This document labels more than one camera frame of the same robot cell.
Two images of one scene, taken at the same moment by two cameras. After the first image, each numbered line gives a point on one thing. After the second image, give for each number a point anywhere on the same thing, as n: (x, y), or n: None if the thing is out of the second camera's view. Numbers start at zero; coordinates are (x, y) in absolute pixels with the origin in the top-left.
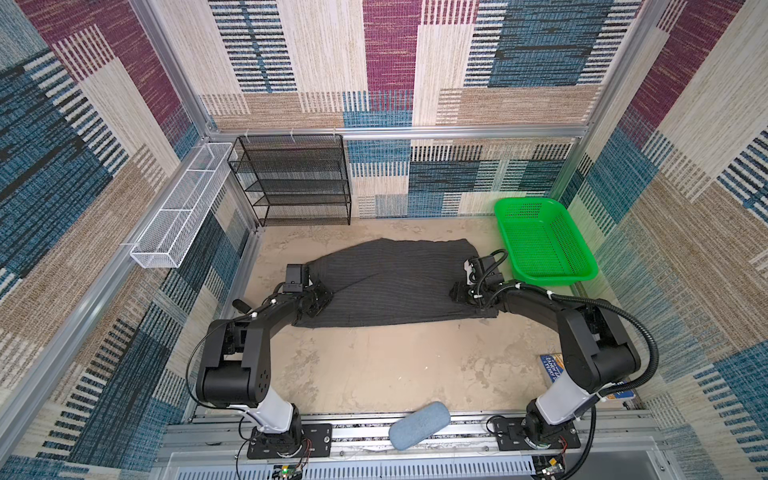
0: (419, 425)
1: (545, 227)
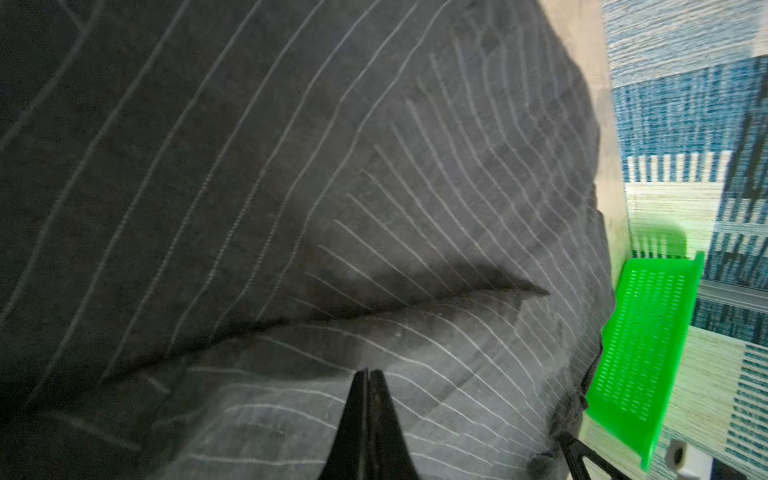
0: None
1: (641, 344)
